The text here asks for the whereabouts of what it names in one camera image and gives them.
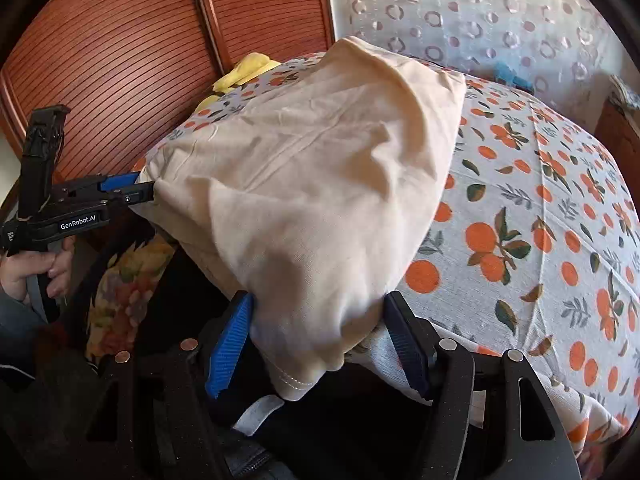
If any dark cloth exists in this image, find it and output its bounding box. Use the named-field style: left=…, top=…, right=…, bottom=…
left=165, top=245, right=436, bottom=480

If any white curtain with ring pattern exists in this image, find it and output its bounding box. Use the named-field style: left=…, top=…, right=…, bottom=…
left=325, top=0, right=631, bottom=131

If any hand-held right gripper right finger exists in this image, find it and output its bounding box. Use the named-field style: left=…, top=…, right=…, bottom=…
left=384, top=291, right=583, bottom=480

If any wooden cabinet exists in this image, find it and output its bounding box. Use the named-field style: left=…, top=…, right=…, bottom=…
left=595, top=100, right=640, bottom=181

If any orange fruit print bed sheet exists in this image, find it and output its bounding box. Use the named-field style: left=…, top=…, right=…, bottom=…
left=132, top=52, right=640, bottom=480

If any wooden slatted wardrobe door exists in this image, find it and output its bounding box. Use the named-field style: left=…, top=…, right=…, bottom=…
left=192, top=0, right=337, bottom=73
left=0, top=0, right=226, bottom=221

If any blue object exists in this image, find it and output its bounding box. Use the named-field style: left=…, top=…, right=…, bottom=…
left=492, top=62, right=536, bottom=93

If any peach shirt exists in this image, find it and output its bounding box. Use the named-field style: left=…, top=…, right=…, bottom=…
left=130, top=36, right=468, bottom=402

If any yellow cloth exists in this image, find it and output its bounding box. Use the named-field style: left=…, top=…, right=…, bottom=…
left=192, top=52, right=283, bottom=111

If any person's left hand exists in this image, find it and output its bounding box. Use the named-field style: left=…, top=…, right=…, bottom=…
left=0, top=247, right=76, bottom=304

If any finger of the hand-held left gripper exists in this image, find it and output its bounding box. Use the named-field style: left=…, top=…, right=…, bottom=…
left=60, top=172, right=142, bottom=197
left=106, top=183, right=155, bottom=206

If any floral blanket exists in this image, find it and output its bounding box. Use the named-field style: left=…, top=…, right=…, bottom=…
left=85, top=232, right=178, bottom=366

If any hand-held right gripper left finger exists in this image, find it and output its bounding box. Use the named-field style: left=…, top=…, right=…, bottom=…
left=55, top=291, right=255, bottom=480

